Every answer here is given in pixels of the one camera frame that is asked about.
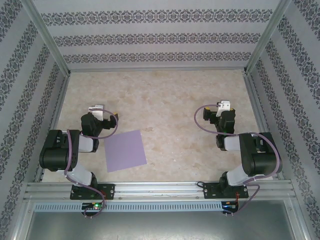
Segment purple paper sheet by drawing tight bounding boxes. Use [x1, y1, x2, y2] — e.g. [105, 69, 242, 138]
[103, 129, 148, 173]

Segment grey metal sheet panel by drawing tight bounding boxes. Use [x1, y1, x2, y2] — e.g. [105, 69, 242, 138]
[14, 211, 307, 240]

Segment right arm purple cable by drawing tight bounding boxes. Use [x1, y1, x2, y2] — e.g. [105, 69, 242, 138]
[194, 103, 282, 218]

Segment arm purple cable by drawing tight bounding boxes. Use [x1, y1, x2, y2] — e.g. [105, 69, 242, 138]
[63, 106, 120, 219]
[194, 103, 282, 218]

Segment aluminium side rail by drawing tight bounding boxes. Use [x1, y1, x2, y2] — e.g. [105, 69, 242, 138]
[33, 72, 72, 182]
[243, 72, 285, 181]

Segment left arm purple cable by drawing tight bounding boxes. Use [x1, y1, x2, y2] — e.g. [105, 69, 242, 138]
[63, 106, 120, 219]

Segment aluminium back rail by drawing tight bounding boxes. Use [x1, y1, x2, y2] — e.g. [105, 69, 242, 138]
[67, 65, 247, 73]

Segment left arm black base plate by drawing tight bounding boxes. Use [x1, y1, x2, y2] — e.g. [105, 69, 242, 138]
[69, 183, 116, 201]

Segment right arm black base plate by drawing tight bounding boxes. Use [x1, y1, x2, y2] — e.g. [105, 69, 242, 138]
[203, 182, 250, 200]

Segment aluminium frame post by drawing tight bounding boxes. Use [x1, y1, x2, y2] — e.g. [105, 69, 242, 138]
[242, 0, 295, 75]
[21, 0, 72, 76]

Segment aluminium mounting rail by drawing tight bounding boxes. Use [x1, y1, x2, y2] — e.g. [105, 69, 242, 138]
[23, 180, 297, 201]

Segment grey slotted cable duct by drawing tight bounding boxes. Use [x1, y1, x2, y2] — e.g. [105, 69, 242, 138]
[33, 201, 223, 213]

